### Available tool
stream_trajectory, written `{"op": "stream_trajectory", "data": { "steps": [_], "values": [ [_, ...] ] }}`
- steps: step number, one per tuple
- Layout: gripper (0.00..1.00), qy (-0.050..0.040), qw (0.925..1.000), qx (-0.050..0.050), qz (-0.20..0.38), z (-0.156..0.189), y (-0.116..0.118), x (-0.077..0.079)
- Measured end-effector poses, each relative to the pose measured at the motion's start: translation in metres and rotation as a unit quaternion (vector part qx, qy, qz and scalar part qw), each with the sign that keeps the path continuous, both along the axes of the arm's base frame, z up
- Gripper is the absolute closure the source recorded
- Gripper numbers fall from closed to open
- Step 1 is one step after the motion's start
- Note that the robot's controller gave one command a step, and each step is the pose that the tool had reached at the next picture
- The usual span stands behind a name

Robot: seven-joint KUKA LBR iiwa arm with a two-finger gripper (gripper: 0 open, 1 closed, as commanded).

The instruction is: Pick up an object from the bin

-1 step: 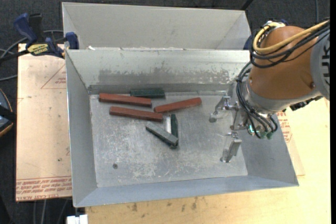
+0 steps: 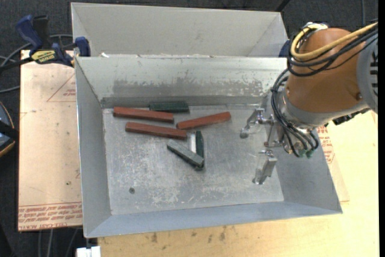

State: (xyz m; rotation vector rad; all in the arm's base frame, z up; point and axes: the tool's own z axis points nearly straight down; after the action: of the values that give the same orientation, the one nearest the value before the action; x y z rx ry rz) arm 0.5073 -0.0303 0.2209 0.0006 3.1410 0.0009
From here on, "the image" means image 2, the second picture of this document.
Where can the grey-green flat block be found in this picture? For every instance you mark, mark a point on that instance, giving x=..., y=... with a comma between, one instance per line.
x=185, y=154

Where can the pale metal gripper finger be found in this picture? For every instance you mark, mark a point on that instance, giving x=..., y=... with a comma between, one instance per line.
x=262, y=118
x=268, y=165

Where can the grey metal bin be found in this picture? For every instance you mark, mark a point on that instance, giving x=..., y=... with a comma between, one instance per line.
x=150, y=183

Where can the red-brown flat block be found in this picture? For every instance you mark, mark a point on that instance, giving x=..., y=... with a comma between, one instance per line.
x=204, y=120
x=143, y=114
x=155, y=130

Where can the black cylinder on white bracket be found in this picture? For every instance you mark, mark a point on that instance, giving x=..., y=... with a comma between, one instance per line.
x=343, y=119

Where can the brown cardboard board red print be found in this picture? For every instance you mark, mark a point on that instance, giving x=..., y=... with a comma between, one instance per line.
x=48, y=141

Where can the dark green flat block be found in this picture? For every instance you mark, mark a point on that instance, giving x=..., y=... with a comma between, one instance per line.
x=169, y=106
x=200, y=144

